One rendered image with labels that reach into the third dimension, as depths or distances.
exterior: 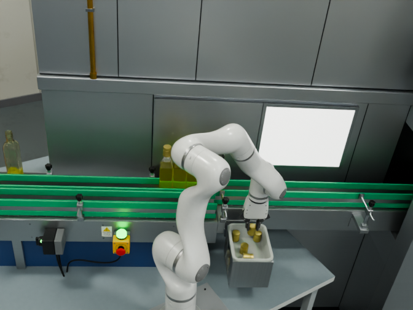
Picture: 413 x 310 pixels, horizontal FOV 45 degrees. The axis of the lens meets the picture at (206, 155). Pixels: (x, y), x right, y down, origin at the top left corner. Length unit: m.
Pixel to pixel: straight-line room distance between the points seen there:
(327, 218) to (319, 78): 0.65
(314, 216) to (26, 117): 3.31
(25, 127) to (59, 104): 2.66
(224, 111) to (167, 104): 0.25
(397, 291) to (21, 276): 1.75
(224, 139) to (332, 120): 0.78
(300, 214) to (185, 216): 0.80
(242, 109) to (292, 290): 0.85
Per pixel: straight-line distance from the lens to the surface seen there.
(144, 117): 2.19
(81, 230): 2.21
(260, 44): 2.08
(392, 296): 2.65
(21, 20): 4.94
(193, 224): 1.69
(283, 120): 2.23
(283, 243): 2.57
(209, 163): 1.55
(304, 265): 2.49
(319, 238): 2.78
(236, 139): 1.65
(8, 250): 2.38
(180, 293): 1.89
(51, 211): 2.18
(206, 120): 2.17
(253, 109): 2.17
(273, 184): 1.88
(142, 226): 2.16
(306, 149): 2.34
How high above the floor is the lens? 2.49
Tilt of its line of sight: 34 degrees down
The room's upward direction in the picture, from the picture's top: 6 degrees clockwise
